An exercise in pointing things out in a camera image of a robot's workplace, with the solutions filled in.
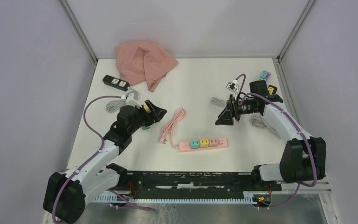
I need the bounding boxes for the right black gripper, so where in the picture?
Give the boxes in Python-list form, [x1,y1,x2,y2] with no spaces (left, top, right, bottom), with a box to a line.
[215,94,259,125]

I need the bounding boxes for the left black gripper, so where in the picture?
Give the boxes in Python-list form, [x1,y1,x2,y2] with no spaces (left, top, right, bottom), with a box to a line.
[128,99,167,134]

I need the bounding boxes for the yellow plug adapter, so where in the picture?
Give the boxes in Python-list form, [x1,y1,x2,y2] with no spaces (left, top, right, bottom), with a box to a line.
[144,105,151,113]

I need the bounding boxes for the pink plug adapter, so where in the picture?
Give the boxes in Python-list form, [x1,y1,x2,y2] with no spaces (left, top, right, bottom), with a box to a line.
[209,139,219,147]

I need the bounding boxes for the teal adapter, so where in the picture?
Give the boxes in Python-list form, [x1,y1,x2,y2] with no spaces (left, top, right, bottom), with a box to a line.
[190,140,200,149]

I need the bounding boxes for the black power strip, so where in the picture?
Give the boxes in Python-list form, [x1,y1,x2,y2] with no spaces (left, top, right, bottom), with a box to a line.
[267,85,278,95]
[103,75,130,91]

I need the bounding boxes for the pink power strip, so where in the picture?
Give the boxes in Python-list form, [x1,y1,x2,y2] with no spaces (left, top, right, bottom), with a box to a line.
[178,138,228,152]

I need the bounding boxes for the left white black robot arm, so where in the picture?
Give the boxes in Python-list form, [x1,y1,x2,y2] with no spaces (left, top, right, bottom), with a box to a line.
[42,100,167,224]

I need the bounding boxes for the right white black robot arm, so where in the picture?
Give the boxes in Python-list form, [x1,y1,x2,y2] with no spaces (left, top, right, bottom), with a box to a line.
[215,79,326,190]

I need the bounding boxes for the yellow adapter on black strip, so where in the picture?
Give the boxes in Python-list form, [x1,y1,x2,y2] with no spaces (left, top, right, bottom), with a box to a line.
[268,87,275,95]

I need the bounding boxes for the purple power strip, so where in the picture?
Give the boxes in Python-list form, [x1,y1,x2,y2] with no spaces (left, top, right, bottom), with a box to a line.
[259,70,271,81]

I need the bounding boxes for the pink cloth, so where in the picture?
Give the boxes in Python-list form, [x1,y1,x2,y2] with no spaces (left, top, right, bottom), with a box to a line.
[115,41,179,92]

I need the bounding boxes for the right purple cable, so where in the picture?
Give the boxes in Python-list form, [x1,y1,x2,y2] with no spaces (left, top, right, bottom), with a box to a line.
[235,73,318,210]

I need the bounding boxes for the purple cable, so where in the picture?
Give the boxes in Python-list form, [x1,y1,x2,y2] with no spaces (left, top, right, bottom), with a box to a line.
[51,95,155,224]
[235,73,318,210]

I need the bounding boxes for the grey cable at right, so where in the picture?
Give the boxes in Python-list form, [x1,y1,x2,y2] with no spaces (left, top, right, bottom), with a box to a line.
[210,97,280,135]

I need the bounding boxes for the grey power strip cable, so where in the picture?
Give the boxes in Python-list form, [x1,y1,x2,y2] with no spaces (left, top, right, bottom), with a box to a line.
[105,87,140,113]

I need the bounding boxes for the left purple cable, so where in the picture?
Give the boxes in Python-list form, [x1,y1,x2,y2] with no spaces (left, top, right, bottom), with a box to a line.
[51,95,155,224]

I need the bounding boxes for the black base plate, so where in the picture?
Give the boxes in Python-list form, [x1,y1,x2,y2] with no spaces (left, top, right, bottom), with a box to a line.
[112,171,282,199]

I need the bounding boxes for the white cable duct rail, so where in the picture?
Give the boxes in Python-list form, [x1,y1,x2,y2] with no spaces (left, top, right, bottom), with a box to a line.
[91,193,257,205]

